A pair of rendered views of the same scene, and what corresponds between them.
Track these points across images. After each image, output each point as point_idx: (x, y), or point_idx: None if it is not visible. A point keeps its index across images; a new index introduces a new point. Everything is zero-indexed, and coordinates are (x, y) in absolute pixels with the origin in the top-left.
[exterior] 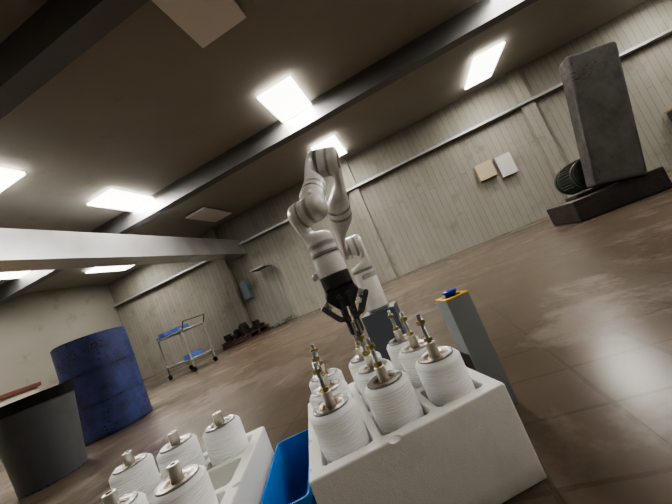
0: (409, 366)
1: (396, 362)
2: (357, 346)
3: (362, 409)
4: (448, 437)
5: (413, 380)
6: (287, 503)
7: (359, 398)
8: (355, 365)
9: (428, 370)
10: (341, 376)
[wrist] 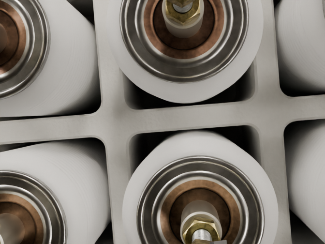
0: (323, 240)
1: (299, 57)
2: (175, 20)
3: (121, 225)
4: None
5: (303, 219)
6: None
7: (120, 135)
8: (137, 78)
9: None
10: (68, 71)
